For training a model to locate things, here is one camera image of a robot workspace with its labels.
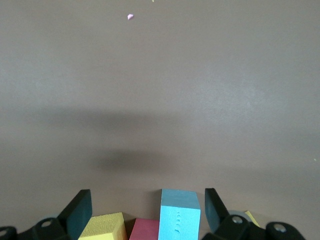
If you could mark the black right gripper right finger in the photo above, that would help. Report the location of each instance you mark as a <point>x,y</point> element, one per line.
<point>215,215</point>

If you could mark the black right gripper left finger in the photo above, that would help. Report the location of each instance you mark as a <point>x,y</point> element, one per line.
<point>80,212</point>

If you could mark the yellow foam cube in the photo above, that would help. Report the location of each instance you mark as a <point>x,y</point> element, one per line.
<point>252,218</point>
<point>105,225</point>

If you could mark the cyan foam cube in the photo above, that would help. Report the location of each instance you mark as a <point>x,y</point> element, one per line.
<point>178,225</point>

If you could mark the red foam cube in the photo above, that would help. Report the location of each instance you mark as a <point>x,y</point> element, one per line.
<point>143,230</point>

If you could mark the tiny pink foam crumb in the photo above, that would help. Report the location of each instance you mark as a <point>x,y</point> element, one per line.
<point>130,17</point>

